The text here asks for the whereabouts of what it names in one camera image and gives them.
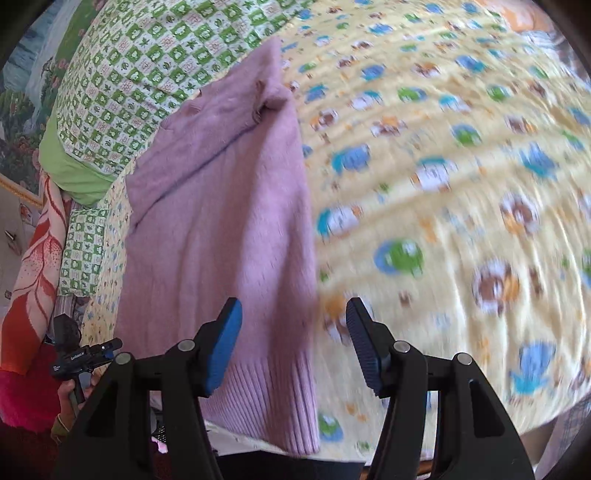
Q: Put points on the person's left hand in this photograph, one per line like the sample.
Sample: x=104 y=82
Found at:
x=69 y=401

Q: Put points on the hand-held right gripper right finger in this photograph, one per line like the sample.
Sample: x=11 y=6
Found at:
x=364 y=346

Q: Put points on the green checkered pillow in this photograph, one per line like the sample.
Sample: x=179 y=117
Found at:
x=134 y=83
x=83 y=251

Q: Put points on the landscape wall poster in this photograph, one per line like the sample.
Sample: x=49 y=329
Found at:
x=27 y=92

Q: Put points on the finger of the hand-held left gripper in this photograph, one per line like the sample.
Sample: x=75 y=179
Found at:
x=108 y=346

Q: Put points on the pink knitted sweater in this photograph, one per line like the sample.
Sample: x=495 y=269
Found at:
x=217 y=221

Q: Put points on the red floral blanket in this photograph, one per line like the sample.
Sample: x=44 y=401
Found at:
x=34 y=286

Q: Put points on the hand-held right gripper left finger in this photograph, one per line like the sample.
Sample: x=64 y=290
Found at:
x=225 y=344

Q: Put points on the yellow cartoon printed bedsheet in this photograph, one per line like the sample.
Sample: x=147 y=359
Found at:
x=438 y=194

